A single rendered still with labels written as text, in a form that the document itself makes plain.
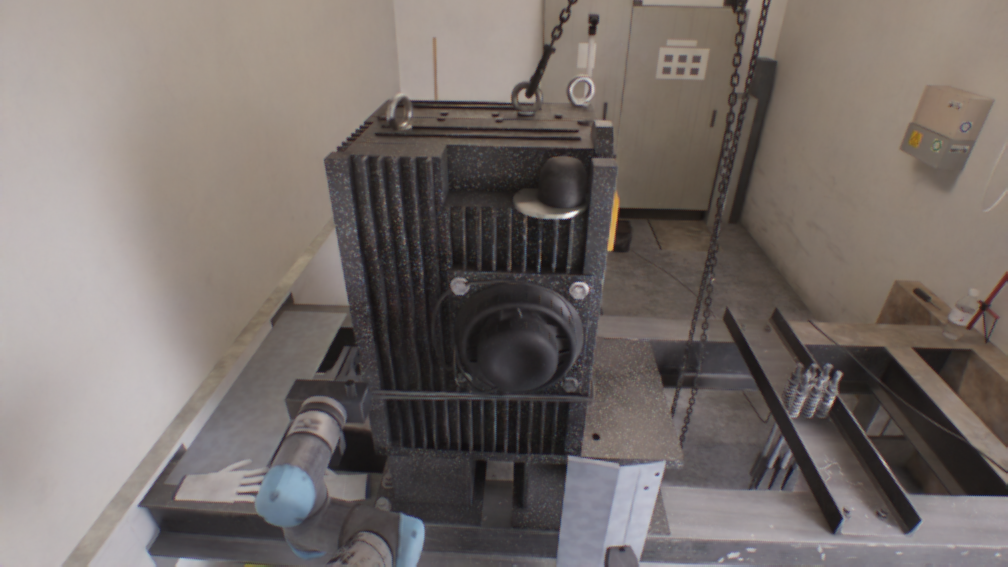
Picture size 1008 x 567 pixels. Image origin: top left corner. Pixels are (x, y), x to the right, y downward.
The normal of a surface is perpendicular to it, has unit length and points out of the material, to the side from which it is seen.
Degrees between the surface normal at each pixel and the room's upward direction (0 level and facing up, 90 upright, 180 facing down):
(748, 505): 0
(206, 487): 0
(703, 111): 90
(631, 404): 0
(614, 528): 90
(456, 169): 90
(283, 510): 90
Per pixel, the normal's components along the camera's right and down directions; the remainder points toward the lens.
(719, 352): -0.05, 0.49
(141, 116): 1.00, 0.04
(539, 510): 0.01, -0.87
